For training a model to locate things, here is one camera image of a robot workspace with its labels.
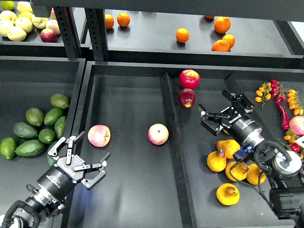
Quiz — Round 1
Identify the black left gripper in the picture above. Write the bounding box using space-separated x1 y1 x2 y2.
37 131 111 201

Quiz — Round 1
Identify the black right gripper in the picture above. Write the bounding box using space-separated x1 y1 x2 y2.
198 90 263 145

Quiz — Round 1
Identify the yellow pear stem up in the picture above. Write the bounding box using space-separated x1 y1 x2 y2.
216 183 240 206

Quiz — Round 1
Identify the dark green avocado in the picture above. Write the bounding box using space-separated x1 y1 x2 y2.
13 122 38 139

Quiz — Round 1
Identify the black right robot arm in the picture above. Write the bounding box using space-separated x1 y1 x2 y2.
198 90 304 228

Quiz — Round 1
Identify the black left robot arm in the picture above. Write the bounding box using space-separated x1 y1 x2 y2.
0 132 111 228

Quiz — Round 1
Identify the yellow pear upper pile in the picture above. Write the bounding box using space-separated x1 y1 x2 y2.
215 139 240 159

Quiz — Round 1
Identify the yellow pear pile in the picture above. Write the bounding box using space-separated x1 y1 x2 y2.
225 161 250 182
215 139 240 159
247 163 266 185
207 149 227 172

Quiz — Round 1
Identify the small green avocado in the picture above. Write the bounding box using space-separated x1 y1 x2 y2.
38 128 56 144

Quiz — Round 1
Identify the green avocado by tray edge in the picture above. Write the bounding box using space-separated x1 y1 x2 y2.
54 116 67 139

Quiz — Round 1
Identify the dark avocado lower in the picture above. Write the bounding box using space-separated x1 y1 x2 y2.
15 139 46 157

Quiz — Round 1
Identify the yellow pear left pile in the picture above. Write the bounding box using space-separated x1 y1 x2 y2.
207 149 227 172

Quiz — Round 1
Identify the green avocado slanted middle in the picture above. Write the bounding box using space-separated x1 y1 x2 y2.
44 107 63 125

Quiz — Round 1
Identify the yellow pear middle pile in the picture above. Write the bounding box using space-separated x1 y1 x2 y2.
225 161 250 182

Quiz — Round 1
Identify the green avocado round left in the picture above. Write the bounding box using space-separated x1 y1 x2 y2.
26 107 44 127

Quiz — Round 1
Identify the bright green lime avocado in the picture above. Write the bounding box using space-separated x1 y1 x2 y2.
0 137 19 159

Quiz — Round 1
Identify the green avocado top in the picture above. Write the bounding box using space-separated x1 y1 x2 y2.
50 94 70 110

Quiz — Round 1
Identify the yellow pear right pile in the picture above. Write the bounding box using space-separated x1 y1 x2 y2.
247 163 266 185

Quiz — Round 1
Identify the dark red apple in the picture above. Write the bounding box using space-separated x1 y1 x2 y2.
178 88 196 108

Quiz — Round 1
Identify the orange cherry tomato bunch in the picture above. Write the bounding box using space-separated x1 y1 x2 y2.
255 82 272 109

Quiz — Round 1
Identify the pink apple left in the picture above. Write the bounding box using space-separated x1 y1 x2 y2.
87 124 111 147

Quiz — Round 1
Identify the pink apple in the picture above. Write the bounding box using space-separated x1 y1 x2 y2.
87 124 111 147
148 123 169 145

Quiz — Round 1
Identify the bright red apple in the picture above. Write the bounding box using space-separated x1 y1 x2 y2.
179 69 200 90

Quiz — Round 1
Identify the red cherry tomato bunch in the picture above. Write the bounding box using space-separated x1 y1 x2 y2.
271 79 286 103

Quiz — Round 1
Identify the red chili pepper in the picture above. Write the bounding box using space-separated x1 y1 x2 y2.
275 97 290 130

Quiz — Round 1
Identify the orange front right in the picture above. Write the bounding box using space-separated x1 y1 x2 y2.
211 39 230 52

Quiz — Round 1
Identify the pink apple centre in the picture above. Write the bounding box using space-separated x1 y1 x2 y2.
148 123 169 145

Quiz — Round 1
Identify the yellow cherry tomato bunch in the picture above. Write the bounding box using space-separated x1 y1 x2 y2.
287 89 304 115

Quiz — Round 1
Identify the orange small right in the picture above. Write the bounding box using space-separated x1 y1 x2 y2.
222 34 236 48

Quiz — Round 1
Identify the mixed cherry tomato bunch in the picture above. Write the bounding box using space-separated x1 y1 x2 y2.
276 129 304 159

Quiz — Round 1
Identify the pink peach right edge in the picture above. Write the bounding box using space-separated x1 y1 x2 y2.
289 116 304 136

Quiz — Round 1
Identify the black centre tray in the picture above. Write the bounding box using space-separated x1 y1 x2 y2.
61 63 295 228

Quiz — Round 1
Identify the black tray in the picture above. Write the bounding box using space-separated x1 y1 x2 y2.
0 57 86 215
61 63 295 228

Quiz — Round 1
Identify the white label card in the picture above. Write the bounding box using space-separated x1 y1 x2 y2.
295 136 304 148

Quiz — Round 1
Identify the orange large right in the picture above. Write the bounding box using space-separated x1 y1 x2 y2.
214 17 231 34

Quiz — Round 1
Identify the orange centre shelf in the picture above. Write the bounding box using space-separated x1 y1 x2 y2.
175 28 190 43

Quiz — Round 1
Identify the orange under top shelf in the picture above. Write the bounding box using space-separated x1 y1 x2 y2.
204 15 215 19

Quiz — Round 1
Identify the black left tray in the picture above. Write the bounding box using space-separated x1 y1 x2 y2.
0 57 86 215

